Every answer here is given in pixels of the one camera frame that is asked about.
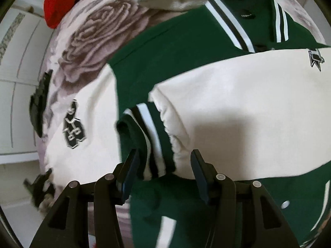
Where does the black folded garment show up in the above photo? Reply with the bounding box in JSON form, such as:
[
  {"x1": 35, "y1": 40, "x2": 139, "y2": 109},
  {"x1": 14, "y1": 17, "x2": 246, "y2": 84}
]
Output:
[{"x1": 29, "y1": 70, "x2": 53, "y2": 138}]

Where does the white wardrobe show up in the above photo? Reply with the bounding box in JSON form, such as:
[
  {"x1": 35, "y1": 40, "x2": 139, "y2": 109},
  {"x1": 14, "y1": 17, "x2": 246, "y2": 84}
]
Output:
[{"x1": 1, "y1": 7, "x2": 53, "y2": 164}]

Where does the green white varsity jacket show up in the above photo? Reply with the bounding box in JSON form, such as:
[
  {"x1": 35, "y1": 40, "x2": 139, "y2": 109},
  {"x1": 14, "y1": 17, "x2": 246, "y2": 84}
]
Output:
[{"x1": 46, "y1": 0, "x2": 330, "y2": 247}]

